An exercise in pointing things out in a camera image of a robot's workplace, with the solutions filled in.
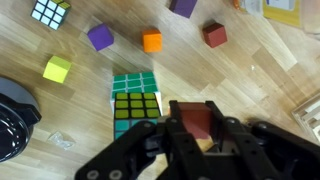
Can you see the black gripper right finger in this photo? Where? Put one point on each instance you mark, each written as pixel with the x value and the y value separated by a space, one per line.
pixel 266 150

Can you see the bright purple wooden cube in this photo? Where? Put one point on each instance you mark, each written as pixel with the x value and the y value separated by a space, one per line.
pixel 100 36

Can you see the small Rubik's cube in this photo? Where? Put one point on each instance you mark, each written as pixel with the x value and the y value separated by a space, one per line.
pixel 50 13

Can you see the clear acrylic box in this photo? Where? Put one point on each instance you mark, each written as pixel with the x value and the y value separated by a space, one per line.
pixel 310 116

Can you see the dark purple wooden cube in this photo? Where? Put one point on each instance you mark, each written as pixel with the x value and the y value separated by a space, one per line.
pixel 182 6

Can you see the clear jar of coloured cubes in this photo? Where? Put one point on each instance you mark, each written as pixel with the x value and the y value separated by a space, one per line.
pixel 283 13

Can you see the clear plastic scrap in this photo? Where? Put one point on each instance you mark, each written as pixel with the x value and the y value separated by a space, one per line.
pixel 61 140

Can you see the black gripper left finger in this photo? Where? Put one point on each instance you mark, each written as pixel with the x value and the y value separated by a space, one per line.
pixel 150 150

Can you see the yellow wooden cube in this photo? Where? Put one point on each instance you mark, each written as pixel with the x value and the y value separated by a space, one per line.
pixel 56 69

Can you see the Rubik's cube with yellow side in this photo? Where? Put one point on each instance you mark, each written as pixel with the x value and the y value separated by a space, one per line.
pixel 136 105

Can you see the orange wooden cube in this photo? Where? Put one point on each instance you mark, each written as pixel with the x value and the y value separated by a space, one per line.
pixel 152 40

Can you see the black lidded pot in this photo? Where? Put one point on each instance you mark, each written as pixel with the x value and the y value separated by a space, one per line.
pixel 15 126

